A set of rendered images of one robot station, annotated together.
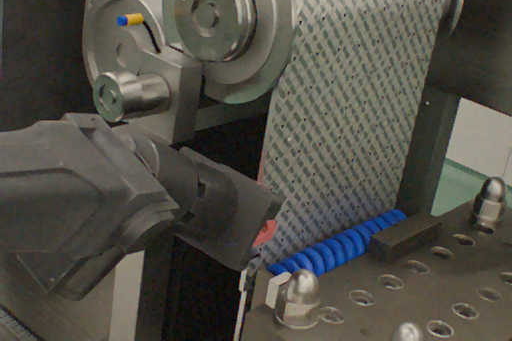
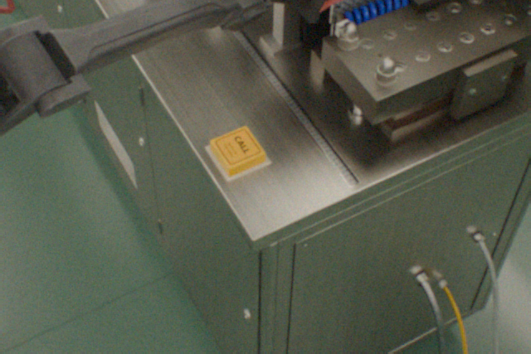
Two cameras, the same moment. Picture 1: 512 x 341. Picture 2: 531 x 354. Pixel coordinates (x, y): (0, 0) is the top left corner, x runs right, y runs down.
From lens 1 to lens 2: 0.84 m
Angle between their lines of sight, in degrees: 33
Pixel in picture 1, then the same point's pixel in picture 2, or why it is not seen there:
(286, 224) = not seen: outside the picture
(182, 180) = not seen: outside the picture
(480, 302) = (457, 42)
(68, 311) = not seen: hidden behind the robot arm
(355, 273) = (393, 18)
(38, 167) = (198, 6)
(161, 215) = (259, 11)
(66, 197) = (210, 15)
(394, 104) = not seen: outside the picture
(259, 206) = not seen: outside the picture
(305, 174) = not seen: outside the picture
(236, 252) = (310, 15)
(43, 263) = not seen: hidden behind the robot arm
